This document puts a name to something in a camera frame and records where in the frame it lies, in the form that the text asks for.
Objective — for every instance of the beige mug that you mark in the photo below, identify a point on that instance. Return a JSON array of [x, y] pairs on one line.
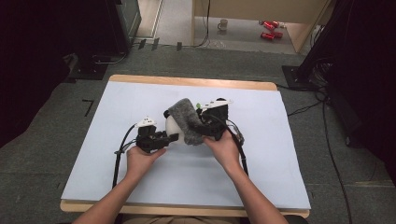
[[222, 24]]

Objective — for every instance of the black stand base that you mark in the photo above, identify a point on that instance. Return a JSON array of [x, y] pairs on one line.
[[88, 70]]

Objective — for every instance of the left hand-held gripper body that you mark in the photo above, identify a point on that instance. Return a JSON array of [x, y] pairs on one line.
[[149, 138]]

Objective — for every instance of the dark glass-door cabinet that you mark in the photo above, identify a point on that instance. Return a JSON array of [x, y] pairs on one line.
[[124, 21]]

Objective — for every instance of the dark curtain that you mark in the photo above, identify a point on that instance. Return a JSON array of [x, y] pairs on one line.
[[370, 77], [28, 62]]

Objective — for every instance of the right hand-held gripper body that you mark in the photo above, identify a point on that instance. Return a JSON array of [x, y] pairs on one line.
[[218, 115]]

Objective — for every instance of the panda plush toy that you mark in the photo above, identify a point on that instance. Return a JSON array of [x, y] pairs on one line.
[[174, 129]]

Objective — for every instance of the black tape corner mark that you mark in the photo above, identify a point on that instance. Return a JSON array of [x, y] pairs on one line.
[[89, 105]]

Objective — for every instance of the person's beige trousers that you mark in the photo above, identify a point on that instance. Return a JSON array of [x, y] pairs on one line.
[[174, 220]]

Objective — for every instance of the person's right hand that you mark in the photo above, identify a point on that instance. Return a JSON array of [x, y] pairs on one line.
[[222, 152]]

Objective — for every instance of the wooden open cabinet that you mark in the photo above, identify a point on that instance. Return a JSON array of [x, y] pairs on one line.
[[249, 9]]

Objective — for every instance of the grey fluffy scarf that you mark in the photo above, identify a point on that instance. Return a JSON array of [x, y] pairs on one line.
[[186, 121]]

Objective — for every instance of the black slanted stand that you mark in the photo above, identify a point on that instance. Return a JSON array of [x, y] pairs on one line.
[[300, 74]]

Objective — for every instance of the pale blue table mat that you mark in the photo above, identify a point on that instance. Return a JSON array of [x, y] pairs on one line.
[[186, 186]]

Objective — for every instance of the red can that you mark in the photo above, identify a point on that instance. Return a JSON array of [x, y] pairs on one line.
[[278, 34], [275, 23], [267, 36], [268, 25]]

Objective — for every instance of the wooden table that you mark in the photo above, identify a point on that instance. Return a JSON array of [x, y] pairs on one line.
[[193, 82]]

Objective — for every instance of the person's left hand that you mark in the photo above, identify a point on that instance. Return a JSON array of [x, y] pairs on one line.
[[141, 161]]

